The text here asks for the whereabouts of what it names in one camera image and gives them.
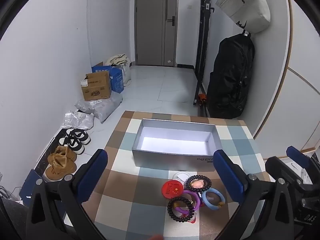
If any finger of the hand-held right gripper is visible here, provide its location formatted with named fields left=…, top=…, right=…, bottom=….
left=265, top=156, right=305, bottom=193
left=286, top=145, right=320, bottom=178

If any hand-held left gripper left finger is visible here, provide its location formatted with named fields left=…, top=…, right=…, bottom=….
left=25, top=149, right=109, bottom=240

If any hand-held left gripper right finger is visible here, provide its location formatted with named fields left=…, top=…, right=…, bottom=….
left=213, top=149, right=298, bottom=240

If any black hair tie pig charm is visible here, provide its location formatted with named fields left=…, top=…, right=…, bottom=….
left=185, top=174, right=212, bottom=194

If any blue bracelet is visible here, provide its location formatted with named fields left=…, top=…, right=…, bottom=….
left=201, top=187, right=226, bottom=211

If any purple bracelet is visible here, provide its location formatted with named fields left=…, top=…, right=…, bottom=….
left=179, top=190, right=202, bottom=212

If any silver cardboard box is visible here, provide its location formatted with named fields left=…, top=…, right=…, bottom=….
left=132, top=118, right=220, bottom=172

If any red round badge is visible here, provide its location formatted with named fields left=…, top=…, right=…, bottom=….
left=162, top=179, right=186, bottom=200

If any black spiral hair tie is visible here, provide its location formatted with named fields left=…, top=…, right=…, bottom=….
left=167, top=196, right=196, bottom=223

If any tan boot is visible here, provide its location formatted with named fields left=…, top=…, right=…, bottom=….
left=45, top=155, right=77, bottom=181
left=54, top=145, right=77, bottom=165

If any black white sneaker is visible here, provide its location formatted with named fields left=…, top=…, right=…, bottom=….
left=65, top=129, right=91, bottom=145
left=59, top=136, right=85, bottom=155

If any checkered tablecloth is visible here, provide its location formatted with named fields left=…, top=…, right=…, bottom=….
left=80, top=110, right=272, bottom=240

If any black floor mat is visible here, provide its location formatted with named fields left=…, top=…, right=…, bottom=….
left=32, top=109, right=83, bottom=178

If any white wardrobe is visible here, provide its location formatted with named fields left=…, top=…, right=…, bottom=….
left=251, top=0, right=320, bottom=159

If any silver foil bag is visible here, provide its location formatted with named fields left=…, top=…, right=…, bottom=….
left=62, top=111, right=95, bottom=130

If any navy shoe box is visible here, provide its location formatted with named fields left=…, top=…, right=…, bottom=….
left=19, top=169, right=44, bottom=205

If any grey mailer bag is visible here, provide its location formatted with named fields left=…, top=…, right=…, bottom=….
left=75, top=91, right=123, bottom=123

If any brown cardboard box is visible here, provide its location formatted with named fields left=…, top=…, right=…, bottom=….
left=80, top=70, right=112, bottom=101

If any blue cardboard box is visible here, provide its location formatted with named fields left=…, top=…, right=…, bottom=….
left=91, top=62, right=125, bottom=93

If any black backpack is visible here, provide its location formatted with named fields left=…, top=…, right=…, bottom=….
left=205, top=34, right=255, bottom=120

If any cream fabric bag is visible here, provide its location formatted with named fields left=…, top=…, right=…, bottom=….
left=106, top=54, right=132, bottom=87

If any grey door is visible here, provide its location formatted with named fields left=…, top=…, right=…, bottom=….
left=134, top=0, right=178, bottom=67

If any white canvas bag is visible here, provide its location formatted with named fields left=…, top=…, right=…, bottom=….
left=215, top=0, right=271, bottom=33

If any black metal frame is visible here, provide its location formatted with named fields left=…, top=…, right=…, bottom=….
left=193, top=0, right=215, bottom=117

